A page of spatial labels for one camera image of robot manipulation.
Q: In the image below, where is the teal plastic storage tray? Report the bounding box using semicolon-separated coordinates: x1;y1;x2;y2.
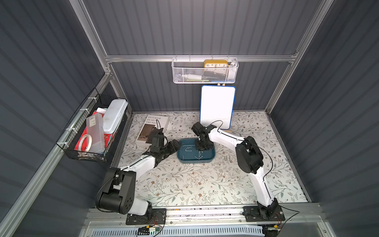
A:
176;138;216;164

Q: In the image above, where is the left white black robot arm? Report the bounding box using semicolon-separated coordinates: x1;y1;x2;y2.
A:
95;132;181;216

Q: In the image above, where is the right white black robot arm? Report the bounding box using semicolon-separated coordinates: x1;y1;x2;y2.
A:
191;122;279;220

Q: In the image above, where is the interior design trends book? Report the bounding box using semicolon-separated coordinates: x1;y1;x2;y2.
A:
136;115;169;147

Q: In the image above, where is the white plastic case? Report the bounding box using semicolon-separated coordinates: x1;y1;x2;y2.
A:
103;99;128;134

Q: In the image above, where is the translucent plastic container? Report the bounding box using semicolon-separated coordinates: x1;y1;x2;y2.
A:
86;113;105;154

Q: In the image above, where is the white tape roll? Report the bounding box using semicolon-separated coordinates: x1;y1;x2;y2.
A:
78;134;92;152

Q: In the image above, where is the white marker pen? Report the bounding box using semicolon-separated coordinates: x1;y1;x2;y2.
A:
182;74;209;82

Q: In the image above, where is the yellow clock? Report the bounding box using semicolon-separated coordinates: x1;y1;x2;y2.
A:
204;59;229;68

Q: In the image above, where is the small green circuit board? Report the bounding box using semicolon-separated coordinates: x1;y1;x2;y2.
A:
136;225;163;236

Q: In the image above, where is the white board with blue frame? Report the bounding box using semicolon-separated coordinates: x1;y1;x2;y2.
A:
200;85;236;130

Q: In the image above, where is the black wire wall basket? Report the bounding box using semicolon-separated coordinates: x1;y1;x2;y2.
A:
57;89;128;163

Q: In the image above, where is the aluminium front rail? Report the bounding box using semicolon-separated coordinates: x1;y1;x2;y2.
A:
83;202;327;228

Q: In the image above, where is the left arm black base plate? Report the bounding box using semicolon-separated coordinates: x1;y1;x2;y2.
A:
125;208;167;226

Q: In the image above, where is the white wire mesh basket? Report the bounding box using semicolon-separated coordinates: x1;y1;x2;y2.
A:
171;58;239;84

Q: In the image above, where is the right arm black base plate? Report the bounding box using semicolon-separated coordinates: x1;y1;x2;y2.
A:
242;205;286;223

